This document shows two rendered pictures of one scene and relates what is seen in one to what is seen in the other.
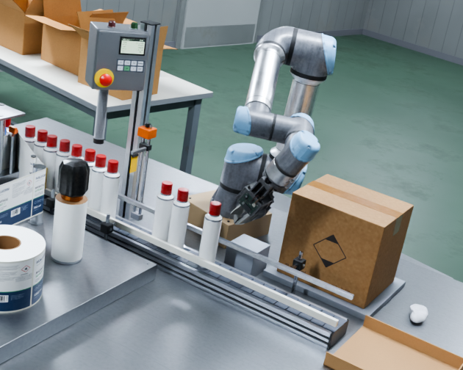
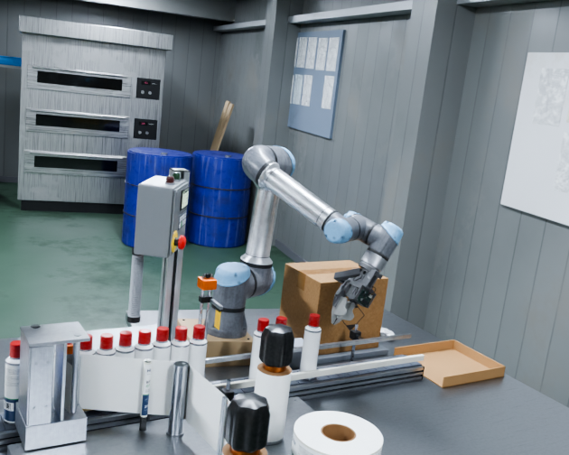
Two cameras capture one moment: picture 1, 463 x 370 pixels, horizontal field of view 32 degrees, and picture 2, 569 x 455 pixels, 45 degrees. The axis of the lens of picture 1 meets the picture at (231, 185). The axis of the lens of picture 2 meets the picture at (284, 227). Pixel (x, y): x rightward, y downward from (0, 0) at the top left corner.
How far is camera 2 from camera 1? 2.24 m
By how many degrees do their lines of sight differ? 59
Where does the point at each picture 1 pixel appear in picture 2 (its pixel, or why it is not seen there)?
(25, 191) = (200, 396)
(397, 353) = (431, 358)
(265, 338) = (405, 396)
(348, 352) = (429, 374)
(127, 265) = (294, 410)
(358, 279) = (373, 327)
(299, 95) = (275, 202)
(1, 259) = (377, 442)
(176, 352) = (421, 438)
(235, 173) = (241, 292)
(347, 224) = not seen: hidden behind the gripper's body
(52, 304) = not seen: outside the picture
